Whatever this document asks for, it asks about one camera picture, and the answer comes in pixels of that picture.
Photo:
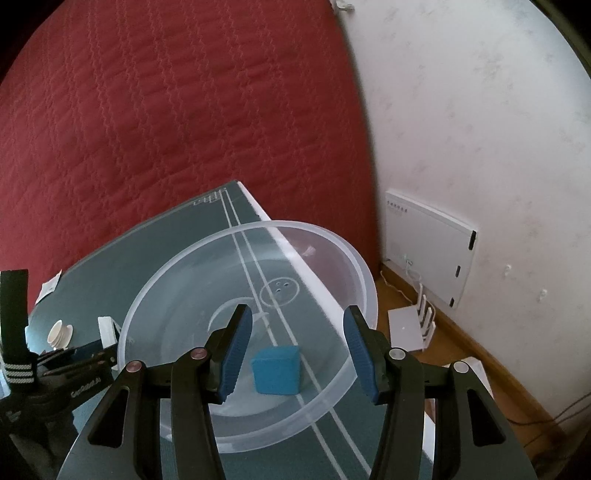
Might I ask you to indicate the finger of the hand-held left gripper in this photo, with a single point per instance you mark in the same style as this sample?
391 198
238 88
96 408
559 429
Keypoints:
92 359

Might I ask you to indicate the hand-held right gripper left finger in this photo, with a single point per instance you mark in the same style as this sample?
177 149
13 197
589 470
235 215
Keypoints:
235 353

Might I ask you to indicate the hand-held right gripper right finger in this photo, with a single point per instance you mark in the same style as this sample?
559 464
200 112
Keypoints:
362 357

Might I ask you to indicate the blue cube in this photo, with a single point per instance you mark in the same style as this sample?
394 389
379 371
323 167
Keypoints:
277 371

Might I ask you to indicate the clear plastic bowl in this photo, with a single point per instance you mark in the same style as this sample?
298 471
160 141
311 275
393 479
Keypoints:
184 286

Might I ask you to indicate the tan wooden wedge block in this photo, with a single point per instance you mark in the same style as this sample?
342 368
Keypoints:
107 330

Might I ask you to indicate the white plastic cap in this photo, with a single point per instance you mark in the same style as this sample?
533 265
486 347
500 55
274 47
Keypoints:
60 333

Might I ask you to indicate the white router with antennas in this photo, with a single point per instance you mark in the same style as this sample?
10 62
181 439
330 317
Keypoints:
406 327

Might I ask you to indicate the white paper packet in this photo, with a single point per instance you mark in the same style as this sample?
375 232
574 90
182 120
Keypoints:
48 286

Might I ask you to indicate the wooden baseboard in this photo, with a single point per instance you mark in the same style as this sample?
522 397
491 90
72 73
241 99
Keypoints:
485 355

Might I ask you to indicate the red quilted bedspread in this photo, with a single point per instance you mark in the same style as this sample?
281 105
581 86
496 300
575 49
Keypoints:
184 92

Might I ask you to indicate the white wall panel box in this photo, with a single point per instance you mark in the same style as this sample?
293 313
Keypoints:
429 240

